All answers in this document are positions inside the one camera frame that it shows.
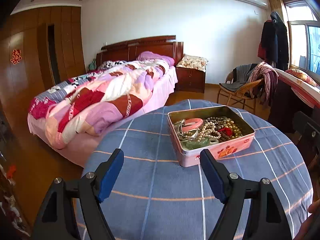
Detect purple pillow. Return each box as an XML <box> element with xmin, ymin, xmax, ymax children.
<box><xmin>137</xmin><ymin>51</ymin><xmax>175</xmax><ymax>67</ymax></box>

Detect red white bench cushion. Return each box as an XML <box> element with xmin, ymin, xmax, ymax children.
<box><xmin>275</xmin><ymin>69</ymin><xmax>320</xmax><ymax>108</ymax></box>

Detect floral cushion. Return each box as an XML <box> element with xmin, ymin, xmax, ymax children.
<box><xmin>176</xmin><ymin>54</ymin><xmax>208</xmax><ymax>73</ymax></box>

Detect wooden bed headboard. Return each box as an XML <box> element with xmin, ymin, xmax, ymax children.
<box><xmin>96</xmin><ymin>35</ymin><xmax>184</xmax><ymax>67</ymax></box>

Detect brown wooden bead bracelet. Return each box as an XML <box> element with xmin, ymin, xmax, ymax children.
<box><xmin>215</xmin><ymin>123</ymin><xmax>232</xmax><ymax>142</ymax></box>

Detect grey garment on chair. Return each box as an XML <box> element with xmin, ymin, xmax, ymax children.
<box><xmin>221</xmin><ymin>63</ymin><xmax>258</xmax><ymax>92</ymax></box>

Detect red flower ornament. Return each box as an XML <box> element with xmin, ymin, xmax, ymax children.
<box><xmin>218</xmin><ymin>127</ymin><xmax>233</xmax><ymax>137</ymax></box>

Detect pink bangle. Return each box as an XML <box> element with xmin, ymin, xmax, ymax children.
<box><xmin>181</xmin><ymin>118</ymin><xmax>203</xmax><ymax>133</ymax></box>

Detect window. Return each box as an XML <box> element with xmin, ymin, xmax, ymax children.
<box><xmin>285</xmin><ymin>0</ymin><xmax>319</xmax><ymax>78</ymax></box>

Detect pink floral tin box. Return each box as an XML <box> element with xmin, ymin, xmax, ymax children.
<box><xmin>168</xmin><ymin>106</ymin><xmax>255</xmax><ymax>167</ymax></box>

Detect green jade bangle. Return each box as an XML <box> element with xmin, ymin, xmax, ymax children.
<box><xmin>185</xmin><ymin>138</ymin><xmax>209</xmax><ymax>150</ymax></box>

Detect patchwork pink quilt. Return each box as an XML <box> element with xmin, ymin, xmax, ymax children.
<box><xmin>28</xmin><ymin>59</ymin><xmax>177</xmax><ymax>150</ymax></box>

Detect wooden nightstand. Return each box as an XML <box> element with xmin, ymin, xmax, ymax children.
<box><xmin>175</xmin><ymin>67</ymin><xmax>206</xmax><ymax>93</ymax></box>

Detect wicker chair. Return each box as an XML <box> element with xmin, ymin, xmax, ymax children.
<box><xmin>216</xmin><ymin>79</ymin><xmax>264</xmax><ymax>114</ymax></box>

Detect right hand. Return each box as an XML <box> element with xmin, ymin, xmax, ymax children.
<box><xmin>294</xmin><ymin>199</ymin><xmax>320</xmax><ymax>240</ymax></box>

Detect wooden wardrobe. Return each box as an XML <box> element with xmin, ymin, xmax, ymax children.
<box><xmin>1</xmin><ymin>6</ymin><xmax>86</xmax><ymax>130</ymax></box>

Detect hanging dark coats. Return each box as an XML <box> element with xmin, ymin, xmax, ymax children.
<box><xmin>258</xmin><ymin>11</ymin><xmax>289</xmax><ymax>71</ymax></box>

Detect pink purple scarf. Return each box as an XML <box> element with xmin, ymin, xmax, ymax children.
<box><xmin>247</xmin><ymin>61</ymin><xmax>278</xmax><ymax>106</ymax></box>

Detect silver metal bangle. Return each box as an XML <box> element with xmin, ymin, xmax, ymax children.
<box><xmin>174</xmin><ymin>119</ymin><xmax>199</xmax><ymax>141</ymax></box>

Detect white pearl necklace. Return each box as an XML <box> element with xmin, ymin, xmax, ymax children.
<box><xmin>197</xmin><ymin>117</ymin><xmax>227</xmax><ymax>142</ymax></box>

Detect blue plaid tablecloth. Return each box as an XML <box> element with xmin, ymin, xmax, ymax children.
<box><xmin>84</xmin><ymin>100</ymin><xmax>313</xmax><ymax>239</ymax></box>

